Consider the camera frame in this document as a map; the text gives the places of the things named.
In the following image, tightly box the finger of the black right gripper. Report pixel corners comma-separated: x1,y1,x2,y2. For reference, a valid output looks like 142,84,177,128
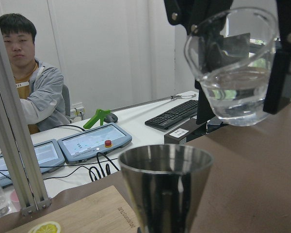
263,0,291,115
164,0,233,34

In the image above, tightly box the clear glass cup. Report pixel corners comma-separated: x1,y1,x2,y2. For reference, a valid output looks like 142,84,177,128
184,7,277,126

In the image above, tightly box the steel measuring jigger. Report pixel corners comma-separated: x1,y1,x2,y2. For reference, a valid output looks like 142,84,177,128
118,144,214,233

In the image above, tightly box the black keyboard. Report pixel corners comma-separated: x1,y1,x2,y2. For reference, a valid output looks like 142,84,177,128
145,100,199,129

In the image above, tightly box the brown box with label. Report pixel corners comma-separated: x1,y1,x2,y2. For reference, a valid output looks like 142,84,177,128
164,118,207,145

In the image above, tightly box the person in grey jacket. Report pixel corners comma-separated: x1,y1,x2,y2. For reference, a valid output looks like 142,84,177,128
0,13,69,134

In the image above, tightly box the wooden cutting board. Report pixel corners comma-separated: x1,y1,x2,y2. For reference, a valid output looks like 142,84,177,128
9,186,139,233

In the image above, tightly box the far lemon slice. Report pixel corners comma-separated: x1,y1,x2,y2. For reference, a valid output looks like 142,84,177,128
28,221,61,233

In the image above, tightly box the green handled grabber tool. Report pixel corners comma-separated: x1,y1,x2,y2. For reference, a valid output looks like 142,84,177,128
82,94,197,129

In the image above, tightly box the teach pendant near post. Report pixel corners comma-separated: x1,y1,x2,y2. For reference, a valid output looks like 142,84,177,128
58,123,132,164

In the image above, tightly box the aluminium frame post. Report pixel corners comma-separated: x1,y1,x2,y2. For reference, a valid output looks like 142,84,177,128
0,0,52,216

